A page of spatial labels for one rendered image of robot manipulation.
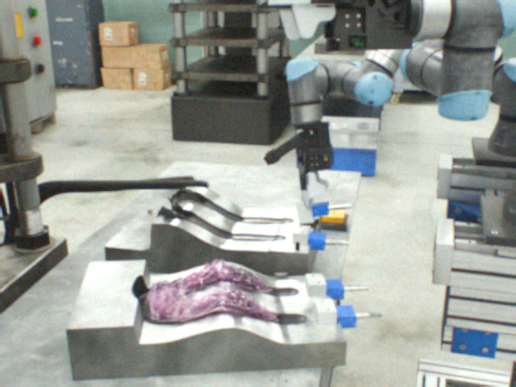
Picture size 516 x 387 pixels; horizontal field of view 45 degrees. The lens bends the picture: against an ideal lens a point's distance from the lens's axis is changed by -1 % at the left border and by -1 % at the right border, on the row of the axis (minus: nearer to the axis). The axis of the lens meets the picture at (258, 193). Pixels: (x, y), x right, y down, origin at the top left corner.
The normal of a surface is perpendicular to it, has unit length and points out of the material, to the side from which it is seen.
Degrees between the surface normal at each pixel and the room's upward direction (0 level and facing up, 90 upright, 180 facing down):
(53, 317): 0
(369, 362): 0
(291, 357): 90
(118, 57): 87
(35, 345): 0
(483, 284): 90
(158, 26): 90
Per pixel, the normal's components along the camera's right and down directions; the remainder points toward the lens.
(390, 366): 0.00, -0.94
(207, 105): -0.22, 0.33
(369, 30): 0.17, 0.21
